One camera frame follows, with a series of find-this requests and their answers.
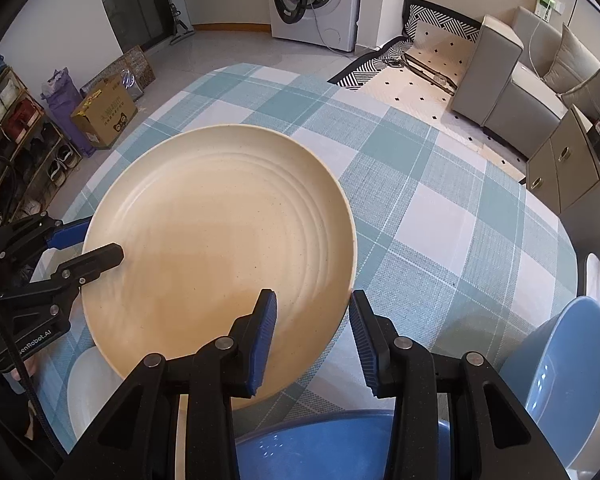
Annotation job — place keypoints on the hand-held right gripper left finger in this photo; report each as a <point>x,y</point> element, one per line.
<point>262,345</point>

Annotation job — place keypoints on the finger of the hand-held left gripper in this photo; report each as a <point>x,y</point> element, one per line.
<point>70,234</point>
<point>100,257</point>

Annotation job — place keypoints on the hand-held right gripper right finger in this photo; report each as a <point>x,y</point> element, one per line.
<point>361,340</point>

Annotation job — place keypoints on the cream plate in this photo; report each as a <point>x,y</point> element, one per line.
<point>215,240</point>
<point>87,395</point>

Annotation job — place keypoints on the blue bowl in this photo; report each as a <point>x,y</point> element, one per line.
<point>565,385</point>
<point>320,445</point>

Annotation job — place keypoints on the person's left hand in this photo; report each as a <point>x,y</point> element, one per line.
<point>20,374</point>

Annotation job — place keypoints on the shoe rack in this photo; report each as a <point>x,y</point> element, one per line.
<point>25,135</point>

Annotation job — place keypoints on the cardboard box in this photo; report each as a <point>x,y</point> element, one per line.
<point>105,115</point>

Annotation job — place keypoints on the purple bag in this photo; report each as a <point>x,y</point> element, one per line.
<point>65,105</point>

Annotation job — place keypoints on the flat patterned carton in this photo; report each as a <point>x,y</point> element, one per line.
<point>135,67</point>

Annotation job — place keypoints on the floor mop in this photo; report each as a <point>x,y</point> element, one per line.
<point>180,30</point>

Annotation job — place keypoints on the dark glass door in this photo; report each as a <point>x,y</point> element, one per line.
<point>130,5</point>

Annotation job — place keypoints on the beige side cabinet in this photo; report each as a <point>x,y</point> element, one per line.
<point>565,170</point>

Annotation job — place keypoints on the grey sofa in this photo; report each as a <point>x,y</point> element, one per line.
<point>485,75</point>

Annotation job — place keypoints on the white washing machine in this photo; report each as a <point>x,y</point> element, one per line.
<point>340,20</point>

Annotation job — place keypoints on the white wall device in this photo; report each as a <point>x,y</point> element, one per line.
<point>547,5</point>

